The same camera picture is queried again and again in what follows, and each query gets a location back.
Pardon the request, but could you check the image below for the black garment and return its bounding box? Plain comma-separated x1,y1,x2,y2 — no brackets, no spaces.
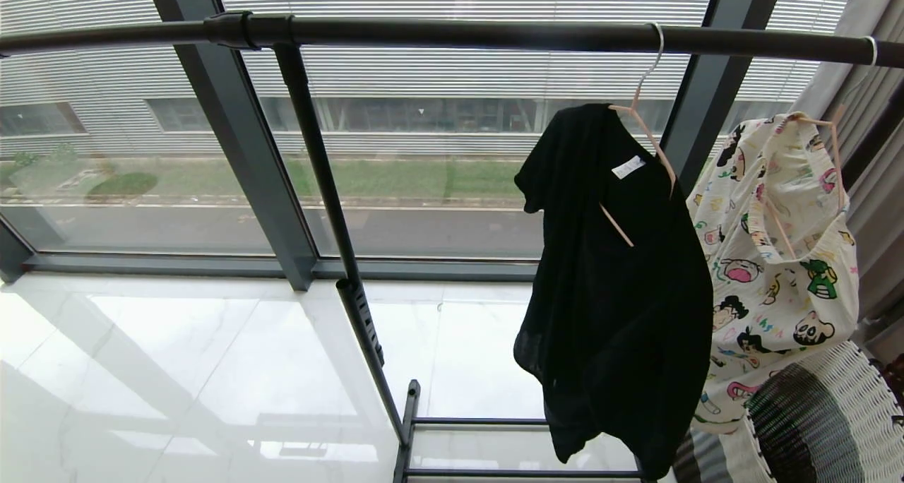
513,102,715,482

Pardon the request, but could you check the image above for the pink clothes hanger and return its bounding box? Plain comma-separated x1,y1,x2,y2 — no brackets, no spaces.
599,22,679,249
764,37,879,262

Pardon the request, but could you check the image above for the cream printed garment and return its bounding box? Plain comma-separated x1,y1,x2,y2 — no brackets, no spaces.
686,112,861,436

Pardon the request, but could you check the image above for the black clothes rack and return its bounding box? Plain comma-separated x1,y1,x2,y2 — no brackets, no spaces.
0,11,904,483

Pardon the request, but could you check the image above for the white laundry basket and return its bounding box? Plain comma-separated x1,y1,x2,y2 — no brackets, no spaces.
671,340,904,483

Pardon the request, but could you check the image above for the window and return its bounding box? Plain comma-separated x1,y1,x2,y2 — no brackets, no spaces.
0,0,860,292

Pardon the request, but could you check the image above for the beige curtain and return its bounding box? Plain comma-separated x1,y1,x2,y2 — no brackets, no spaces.
791,0,904,344

